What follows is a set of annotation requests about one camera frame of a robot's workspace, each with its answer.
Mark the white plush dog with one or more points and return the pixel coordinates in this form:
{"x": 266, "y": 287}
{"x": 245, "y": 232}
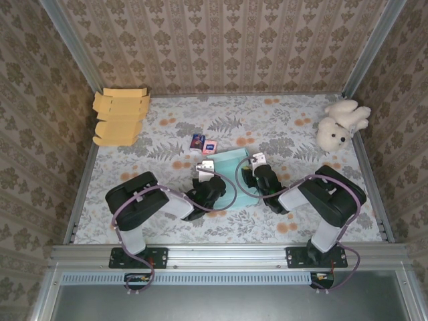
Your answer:
{"x": 334, "y": 133}

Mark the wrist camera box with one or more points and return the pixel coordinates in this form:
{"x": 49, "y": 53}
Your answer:
{"x": 259, "y": 160}
{"x": 205, "y": 165}

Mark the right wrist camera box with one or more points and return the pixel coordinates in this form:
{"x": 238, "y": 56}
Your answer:
{"x": 259, "y": 160}

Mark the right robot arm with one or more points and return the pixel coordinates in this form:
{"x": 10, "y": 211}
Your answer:
{"x": 334, "y": 207}

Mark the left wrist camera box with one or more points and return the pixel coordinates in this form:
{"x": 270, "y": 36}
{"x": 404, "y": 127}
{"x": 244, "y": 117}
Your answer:
{"x": 205, "y": 165}

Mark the floral table mat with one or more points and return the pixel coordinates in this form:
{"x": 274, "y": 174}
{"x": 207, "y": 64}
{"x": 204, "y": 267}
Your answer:
{"x": 234, "y": 110}

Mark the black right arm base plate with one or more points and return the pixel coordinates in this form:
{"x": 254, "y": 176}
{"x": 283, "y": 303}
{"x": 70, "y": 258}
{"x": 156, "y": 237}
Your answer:
{"x": 292, "y": 257}

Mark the black right controller board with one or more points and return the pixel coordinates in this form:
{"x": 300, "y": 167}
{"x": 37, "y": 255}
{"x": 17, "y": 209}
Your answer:
{"x": 322, "y": 279}

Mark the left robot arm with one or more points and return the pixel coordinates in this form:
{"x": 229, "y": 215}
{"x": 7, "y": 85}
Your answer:
{"x": 147, "y": 207}

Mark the yellow paper box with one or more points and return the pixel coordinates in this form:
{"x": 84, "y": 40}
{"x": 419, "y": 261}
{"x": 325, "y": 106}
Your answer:
{"x": 117, "y": 110}

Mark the aluminium mounting rail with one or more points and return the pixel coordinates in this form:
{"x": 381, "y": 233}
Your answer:
{"x": 227, "y": 255}

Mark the aluminium back rail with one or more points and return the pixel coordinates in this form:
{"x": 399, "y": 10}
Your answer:
{"x": 234, "y": 95}

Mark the black controller board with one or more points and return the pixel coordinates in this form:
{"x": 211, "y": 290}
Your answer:
{"x": 137, "y": 279}
{"x": 322, "y": 279}

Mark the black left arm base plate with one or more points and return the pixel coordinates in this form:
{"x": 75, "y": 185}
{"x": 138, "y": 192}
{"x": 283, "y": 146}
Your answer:
{"x": 160, "y": 257}

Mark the grey metal sheet panel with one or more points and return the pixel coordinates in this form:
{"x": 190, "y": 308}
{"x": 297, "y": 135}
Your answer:
{"x": 227, "y": 304}

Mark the black left controller board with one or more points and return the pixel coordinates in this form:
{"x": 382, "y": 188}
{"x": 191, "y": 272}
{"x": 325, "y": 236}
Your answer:
{"x": 137, "y": 279}

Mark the pink tissue pack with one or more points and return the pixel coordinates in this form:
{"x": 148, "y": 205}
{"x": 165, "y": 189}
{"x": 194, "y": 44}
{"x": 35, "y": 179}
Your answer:
{"x": 209, "y": 148}

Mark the aluminium right side rail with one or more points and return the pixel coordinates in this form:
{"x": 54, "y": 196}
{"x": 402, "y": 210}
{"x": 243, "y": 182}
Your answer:
{"x": 366, "y": 164}

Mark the aluminium right frame post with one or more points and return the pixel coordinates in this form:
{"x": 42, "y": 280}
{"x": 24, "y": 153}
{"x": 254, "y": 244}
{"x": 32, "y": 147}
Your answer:
{"x": 374, "y": 43}

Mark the teal paper box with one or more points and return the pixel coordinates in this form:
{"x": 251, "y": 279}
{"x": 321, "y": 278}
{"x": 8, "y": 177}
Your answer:
{"x": 227, "y": 160}

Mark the aluminium frame post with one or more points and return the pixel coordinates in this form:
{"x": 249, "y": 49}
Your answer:
{"x": 374, "y": 43}
{"x": 67, "y": 36}

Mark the aluminium left frame post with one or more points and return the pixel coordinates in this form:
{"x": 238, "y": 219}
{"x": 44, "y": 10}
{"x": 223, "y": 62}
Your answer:
{"x": 67, "y": 36}

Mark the dark blue tissue pack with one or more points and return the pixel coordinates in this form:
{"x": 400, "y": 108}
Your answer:
{"x": 196, "y": 142}

